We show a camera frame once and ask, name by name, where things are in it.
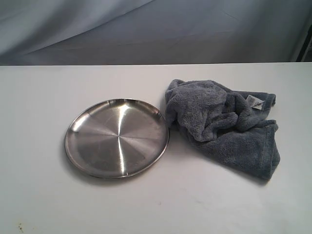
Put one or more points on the grey-blue fluffy towel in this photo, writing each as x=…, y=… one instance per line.
x=231, y=127

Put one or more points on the dark vertical stand post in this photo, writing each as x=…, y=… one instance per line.
x=305, y=54

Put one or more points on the grey fabric backdrop curtain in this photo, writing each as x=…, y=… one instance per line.
x=130, y=32

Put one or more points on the round stainless steel plate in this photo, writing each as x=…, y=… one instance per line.
x=116, y=138

